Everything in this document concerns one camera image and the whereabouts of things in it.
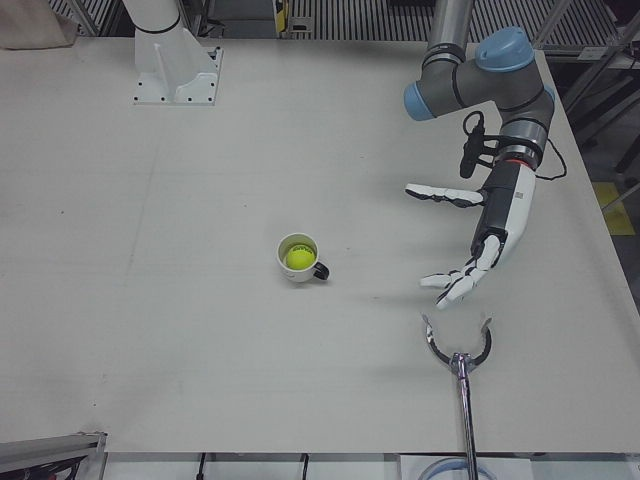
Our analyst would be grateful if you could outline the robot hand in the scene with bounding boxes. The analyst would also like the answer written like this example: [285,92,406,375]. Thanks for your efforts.
[403,160,540,312]

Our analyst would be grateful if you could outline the yellow tennis ball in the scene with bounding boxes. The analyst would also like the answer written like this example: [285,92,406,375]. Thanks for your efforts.
[285,245,316,271]

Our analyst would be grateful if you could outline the blue white headphones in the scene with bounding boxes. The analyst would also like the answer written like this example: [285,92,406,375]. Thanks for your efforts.
[418,457,497,480]

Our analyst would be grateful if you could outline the beige cloth bag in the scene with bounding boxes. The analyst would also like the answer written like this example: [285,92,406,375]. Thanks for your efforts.
[0,0,77,51]

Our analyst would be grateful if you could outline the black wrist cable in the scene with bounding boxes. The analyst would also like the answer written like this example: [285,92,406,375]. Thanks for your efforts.
[532,135,569,181]

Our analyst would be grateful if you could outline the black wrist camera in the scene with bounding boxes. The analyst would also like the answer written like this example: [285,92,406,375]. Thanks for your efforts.
[458,110,504,180]

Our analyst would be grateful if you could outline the aluminium frame rack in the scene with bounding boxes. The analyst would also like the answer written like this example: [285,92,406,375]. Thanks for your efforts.
[537,0,640,176]

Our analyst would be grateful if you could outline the silver reacher grabber green handle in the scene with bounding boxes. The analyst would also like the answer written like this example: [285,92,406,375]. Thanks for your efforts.
[421,312,495,480]

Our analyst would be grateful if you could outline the white smiley mug black handle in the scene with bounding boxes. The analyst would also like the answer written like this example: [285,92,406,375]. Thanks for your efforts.
[276,231,332,287]

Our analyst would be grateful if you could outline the yellow post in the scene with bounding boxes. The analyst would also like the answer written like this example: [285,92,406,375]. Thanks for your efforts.
[273,0,292,37]

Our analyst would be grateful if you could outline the white pedestal mount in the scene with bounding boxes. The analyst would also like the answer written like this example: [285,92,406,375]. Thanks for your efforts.
[121,0,225,107]

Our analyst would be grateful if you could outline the aluminium profile post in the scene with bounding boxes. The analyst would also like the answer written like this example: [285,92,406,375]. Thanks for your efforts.
[0,430,109,480]

